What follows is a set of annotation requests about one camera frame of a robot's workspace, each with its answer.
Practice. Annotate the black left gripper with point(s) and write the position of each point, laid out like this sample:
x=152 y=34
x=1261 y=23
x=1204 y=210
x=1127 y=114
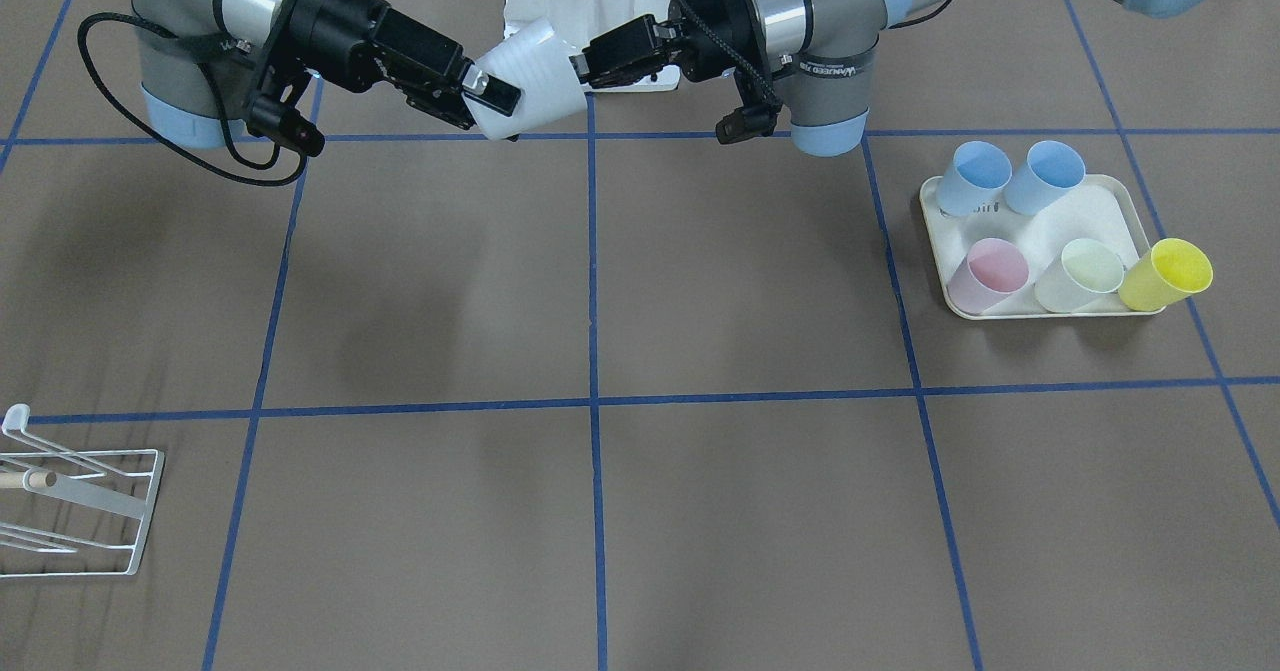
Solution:
x=712 y=26

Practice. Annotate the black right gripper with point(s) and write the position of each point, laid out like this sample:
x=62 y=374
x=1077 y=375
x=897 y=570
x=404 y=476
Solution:
x=342 y=28

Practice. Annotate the grey plastic cup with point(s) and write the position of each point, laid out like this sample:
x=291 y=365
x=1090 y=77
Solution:
x=536 y=61

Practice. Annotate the light blue plastic cup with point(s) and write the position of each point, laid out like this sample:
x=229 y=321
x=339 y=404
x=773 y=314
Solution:
x=977 y=173
x=1051 y=170

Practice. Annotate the pale green plastic cup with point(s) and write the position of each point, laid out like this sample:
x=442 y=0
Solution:
x=1085 y=271

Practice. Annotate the yellow plastic cup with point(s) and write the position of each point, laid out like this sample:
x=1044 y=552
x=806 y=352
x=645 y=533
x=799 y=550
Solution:
x=1172 y=269

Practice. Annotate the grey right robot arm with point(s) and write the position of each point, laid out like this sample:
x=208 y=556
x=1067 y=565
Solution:
x=207 y=63

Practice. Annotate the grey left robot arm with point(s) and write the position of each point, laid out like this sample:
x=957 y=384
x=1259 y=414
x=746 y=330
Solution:
x=812 y=58

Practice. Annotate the pink plastic cup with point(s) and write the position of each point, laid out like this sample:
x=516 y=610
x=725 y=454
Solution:
x=992 y=270

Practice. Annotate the wooden rack dowel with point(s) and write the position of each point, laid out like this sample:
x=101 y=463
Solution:
x=30 y=480

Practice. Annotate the cream serving tray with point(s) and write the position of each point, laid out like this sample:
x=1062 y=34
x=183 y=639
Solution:
x=1100 y=208

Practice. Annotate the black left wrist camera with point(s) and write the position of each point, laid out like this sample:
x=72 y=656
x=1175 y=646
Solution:
x=757 y=120

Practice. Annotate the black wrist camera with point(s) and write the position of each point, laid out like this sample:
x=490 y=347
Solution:
x=757 y=120
x=284 y=125

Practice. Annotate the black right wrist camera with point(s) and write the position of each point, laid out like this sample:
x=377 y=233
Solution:
x=284 y=125

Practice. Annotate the white wire cup rack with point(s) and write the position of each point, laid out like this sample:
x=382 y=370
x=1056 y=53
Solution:
x=94 y=522

